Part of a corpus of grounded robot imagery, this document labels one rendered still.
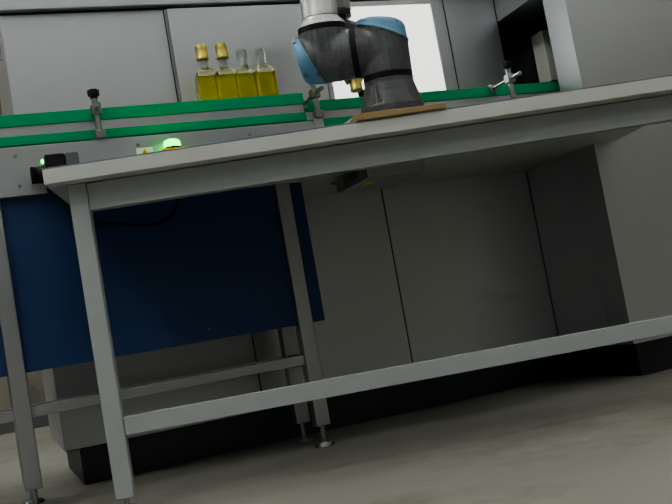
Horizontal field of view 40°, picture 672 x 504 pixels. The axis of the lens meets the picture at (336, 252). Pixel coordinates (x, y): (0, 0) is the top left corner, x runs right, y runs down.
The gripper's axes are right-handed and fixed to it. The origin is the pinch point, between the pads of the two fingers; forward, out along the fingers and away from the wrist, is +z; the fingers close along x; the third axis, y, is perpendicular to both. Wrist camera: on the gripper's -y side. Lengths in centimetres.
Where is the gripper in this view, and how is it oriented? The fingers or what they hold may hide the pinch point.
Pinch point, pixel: (354, 79)
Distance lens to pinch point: 262.2
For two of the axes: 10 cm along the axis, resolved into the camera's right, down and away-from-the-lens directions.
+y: -5.3, 1.6, 8.3
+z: 1.7, 9.8, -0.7
